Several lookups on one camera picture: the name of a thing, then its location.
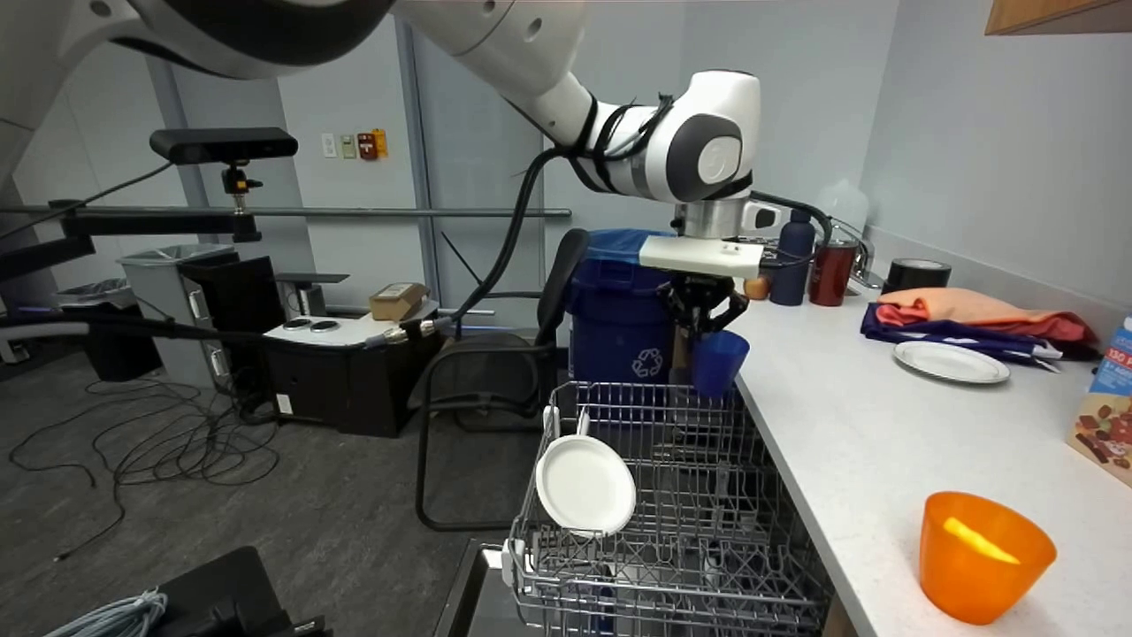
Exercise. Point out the large white plate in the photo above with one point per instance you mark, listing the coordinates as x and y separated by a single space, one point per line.
584 483

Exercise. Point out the small cardboard box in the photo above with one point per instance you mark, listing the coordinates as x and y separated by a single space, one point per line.
397 301

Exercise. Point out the black office chair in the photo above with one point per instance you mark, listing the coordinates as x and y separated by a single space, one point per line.
559 285

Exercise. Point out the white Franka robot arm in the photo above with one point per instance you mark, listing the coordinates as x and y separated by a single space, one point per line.
517 48

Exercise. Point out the white wall switch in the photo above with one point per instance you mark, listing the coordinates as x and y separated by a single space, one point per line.
331 147

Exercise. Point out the black case on floor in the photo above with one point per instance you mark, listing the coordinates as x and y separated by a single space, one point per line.
223 594

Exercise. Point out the blue recycling bin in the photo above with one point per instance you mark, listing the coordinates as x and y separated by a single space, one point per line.
622 330

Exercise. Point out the orange red wall sign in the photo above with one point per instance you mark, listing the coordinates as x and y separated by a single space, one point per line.
372 141

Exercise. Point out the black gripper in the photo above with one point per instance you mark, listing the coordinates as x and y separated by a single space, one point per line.
710 286

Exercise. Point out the blue plastic cup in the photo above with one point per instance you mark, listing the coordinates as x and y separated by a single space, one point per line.
719 367

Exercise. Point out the navy blue water bottle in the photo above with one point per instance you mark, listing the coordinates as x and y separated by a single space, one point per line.
794 269

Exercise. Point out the white wrist mount plate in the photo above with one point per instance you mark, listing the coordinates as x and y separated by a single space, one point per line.
702 253

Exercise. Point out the orange plastic cup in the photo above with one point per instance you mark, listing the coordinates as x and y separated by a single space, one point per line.
976 577

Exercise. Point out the black tape roll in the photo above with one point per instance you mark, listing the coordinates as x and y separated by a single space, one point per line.
922 272

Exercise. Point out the grey blue cloth bundle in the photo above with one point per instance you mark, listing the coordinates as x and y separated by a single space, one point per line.
119 617

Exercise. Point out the colourful cardboard game box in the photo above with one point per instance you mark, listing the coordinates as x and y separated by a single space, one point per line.
1110 413

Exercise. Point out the black stereo camera on stand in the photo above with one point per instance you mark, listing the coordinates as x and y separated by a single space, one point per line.
223 141

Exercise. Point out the white paper sheet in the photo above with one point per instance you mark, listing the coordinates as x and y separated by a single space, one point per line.
331 335

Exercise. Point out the dark blue cloth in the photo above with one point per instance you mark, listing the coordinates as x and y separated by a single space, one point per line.
880 324

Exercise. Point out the black computer tower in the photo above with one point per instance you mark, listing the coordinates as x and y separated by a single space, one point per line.
234 304

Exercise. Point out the red metal tumbler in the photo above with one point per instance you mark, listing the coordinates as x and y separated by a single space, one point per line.
833 278

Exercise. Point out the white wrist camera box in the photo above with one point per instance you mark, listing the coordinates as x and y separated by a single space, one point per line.
767 216

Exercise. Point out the orange cloth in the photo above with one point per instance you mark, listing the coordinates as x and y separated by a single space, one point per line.
976 304

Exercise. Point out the grey wall rail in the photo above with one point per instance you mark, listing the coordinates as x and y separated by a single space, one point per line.
355 214

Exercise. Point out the grey metal cabinet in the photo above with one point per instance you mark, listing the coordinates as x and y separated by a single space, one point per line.
146 285

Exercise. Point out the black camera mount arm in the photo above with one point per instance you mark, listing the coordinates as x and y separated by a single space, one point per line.
143 220

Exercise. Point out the small black bin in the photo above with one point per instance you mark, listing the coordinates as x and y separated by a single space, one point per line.
119 349

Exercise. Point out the black storage box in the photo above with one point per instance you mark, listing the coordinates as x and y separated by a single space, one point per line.
340 389

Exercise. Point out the wooden upper cabinet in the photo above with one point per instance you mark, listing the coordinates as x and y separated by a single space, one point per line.
1063 10

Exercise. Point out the small white plate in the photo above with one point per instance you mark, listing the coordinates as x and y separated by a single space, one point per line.
950 363

